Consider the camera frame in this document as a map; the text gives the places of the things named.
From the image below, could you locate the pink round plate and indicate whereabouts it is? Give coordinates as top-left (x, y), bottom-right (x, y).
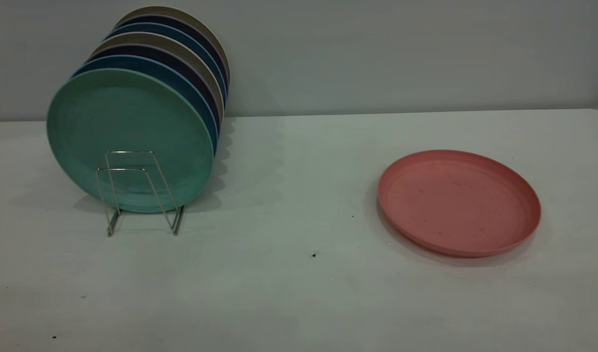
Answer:
top-left (377, 150), bottom-right (542, 258)

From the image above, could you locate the dark purple round plate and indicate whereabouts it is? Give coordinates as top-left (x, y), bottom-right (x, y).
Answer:
top-left (114, 14), bottom-right (229, 91)
top-left (86, 44), bottom-right (222, 133)

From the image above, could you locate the blue round plate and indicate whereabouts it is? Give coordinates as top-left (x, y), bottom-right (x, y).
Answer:
top-left (103, 22), bottom-right (228, 106)
top-left (72, 54), bottom-right (220, 153)

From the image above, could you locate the beige round plate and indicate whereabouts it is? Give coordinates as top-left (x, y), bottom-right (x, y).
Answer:
top-left (115, 6), bottom-right (231, 87)
top-left (90, 32), bottom-right (225, 123)

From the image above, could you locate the green round plate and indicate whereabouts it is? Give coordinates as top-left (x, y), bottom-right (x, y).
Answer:
top-left (46, 68), bottom-right (215, 214)

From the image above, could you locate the metal wire plate rack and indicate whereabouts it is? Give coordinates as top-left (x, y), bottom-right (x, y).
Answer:
top-left (95, 151), bottom-right (186, 238)

